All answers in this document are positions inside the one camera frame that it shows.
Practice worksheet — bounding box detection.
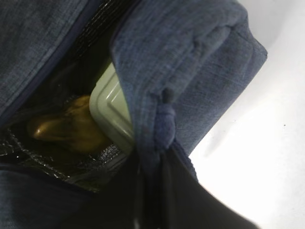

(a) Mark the green lidded glass food container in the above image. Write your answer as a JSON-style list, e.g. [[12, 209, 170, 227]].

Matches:
[[89, 63, 134, 155]]

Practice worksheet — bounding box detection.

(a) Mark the dark navy fabric lunch bag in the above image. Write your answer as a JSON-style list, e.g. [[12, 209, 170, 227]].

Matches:
[[0, 0, 267, 229]]

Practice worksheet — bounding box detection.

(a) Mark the yellow toy squash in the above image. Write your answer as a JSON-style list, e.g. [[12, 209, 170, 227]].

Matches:
[[27, 95, 112, 154]]

